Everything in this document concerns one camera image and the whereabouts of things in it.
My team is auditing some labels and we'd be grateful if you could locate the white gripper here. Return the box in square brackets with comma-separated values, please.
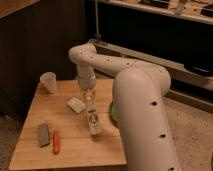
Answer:
[78, 76, 96, 101]

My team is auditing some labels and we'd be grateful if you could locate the clear plastic bottle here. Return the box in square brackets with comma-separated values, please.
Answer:
[85, 95, 103, 136]

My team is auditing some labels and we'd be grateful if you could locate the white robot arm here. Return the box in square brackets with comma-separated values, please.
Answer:
[69, 43, 182, 171]

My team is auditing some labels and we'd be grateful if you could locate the green bowl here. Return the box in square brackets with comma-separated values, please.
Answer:
[109, 102, 117, 121]

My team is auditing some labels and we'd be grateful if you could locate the translucent plastic cup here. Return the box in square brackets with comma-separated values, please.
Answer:
[40, 72, 57, 93]

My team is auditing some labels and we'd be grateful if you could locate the wooden table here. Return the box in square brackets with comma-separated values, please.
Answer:
[9, 79, 126, 171]

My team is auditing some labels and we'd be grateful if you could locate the grey rectangular block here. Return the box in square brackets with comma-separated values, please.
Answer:
[38, 123, 50, 147]

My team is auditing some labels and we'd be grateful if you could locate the metal shelf rack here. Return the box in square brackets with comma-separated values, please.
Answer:
[86, 0, 213, 113]

